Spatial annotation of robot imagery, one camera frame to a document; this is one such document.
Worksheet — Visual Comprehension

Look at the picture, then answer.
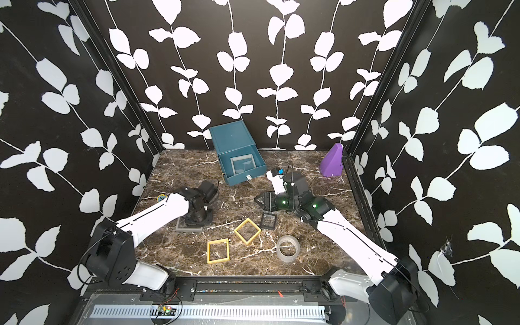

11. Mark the grey brooch box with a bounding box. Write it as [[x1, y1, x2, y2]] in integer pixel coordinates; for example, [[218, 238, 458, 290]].
[[230, 154, 257, 175], [175, 218, 204, 233]]

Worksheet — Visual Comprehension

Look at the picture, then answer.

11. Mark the small black brooch box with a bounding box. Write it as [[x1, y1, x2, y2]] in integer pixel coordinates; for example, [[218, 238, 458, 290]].
[[259, 212, 277, 230]]

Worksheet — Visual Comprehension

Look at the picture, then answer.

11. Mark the teal top drawer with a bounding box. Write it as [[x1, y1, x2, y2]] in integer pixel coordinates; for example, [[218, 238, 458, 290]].
[[218, 145, 267, 186]]

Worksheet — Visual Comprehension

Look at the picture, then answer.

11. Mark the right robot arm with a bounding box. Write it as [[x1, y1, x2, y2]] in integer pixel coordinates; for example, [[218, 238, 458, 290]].
[[255, 168, 419, 324]]

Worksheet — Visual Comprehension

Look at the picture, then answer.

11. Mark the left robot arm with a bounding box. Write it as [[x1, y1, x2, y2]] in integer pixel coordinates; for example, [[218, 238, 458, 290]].
[[79, 181, 218, 295]]

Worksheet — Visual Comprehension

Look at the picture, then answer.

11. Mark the yellow brooch box lower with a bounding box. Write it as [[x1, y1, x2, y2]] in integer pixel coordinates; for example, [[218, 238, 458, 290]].
[[207, 238, 230, 264]]

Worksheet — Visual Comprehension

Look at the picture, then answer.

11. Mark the yellow brooch box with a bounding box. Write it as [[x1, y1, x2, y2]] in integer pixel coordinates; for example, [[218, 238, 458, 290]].
[[207, 238, 230, 264], [234, 218, 261, 245]]

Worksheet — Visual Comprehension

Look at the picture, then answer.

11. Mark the yellow brooch box upper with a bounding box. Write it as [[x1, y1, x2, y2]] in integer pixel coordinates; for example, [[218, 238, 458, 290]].
[[234, 218, 261, 245]]

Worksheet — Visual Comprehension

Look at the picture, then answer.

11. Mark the teal drawer cabinet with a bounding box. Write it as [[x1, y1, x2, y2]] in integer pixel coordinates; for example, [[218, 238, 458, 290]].
[[209, 120, 256, 155]]

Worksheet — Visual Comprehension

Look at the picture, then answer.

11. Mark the small yellow blue toy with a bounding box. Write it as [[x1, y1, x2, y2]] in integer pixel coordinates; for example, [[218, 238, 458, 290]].
[[157, 194, 168, 203]]

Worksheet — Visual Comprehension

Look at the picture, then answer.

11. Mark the clear tape roll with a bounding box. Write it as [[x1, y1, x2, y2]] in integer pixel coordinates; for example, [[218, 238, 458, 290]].
[[276, 235, 301, 264]]

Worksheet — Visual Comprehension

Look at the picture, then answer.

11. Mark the purple wedge block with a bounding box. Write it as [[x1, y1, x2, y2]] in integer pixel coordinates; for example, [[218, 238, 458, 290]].
[[319, 143, 343, 177]]

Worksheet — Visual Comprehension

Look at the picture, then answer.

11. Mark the white perforated strip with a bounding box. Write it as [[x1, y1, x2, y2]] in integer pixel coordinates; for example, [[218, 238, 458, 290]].
[[87, 305, 329, 322]]

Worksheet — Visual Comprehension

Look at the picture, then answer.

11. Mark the small circuit board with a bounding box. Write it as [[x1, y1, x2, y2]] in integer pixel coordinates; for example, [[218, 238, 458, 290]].
[[150, 305, 177, 318]]

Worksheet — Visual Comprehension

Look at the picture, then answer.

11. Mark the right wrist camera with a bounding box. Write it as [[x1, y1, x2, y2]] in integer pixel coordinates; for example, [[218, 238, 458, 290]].
[[266, 167, 286, 194]]

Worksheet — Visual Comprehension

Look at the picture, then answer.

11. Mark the black front rail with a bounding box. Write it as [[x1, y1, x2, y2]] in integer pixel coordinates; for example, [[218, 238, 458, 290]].
[[80, 275, 419, 303]]

